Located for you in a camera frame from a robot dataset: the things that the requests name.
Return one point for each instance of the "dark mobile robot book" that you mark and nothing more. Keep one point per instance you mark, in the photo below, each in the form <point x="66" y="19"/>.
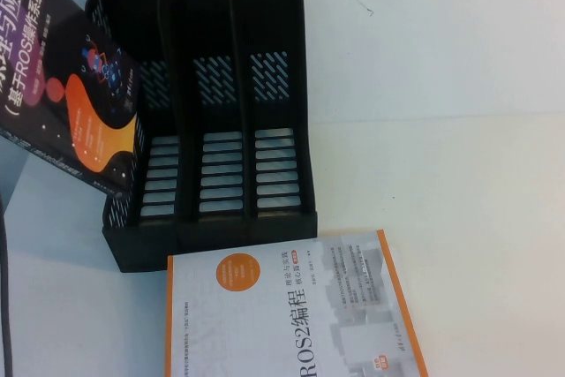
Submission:
<point x="66" y="63"/>

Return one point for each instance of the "white orange-edged ROS2 book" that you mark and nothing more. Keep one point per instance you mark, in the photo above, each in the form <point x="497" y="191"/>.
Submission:
<point x="265" y="328"/>

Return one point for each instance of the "black plastic book stand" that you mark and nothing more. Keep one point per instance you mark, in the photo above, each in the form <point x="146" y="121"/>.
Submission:
<point x="207" y="10"/>

